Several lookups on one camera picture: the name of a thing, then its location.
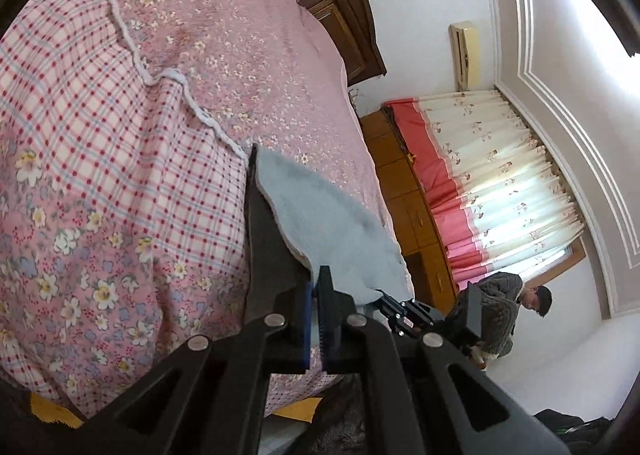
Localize low wooden cabinet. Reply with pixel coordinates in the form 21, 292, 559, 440
359, 108, 460, 308

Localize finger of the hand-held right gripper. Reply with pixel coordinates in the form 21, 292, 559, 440
382, 314, 435, 339
375, 289, 437, 318

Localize dark bag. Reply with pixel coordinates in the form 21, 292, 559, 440
532, 409, 618, 455

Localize red and white floral curtain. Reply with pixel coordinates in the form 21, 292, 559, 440
382, 89, 586, 292

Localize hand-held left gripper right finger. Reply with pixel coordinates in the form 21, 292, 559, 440
318, 265, 573, 455

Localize window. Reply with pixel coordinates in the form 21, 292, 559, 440
520, 235, 587, 288

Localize cream air conditioner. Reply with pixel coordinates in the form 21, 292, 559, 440
448, 21, 483, 92

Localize grey fluffy cloth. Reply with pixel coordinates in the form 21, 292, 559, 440
305, 372, 373, 455

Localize pink floral bedspread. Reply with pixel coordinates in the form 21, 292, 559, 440
0, 0, 416, 418

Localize grey fleece pants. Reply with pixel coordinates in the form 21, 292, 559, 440
244, 144, 416, 366

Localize person's upper body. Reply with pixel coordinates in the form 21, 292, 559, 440
452, 271, 553, 370

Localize dark wooden headboard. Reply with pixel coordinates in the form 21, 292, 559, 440
265, 0, 388, 86

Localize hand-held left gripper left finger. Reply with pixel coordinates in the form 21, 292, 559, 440
75, 279, 316, 455

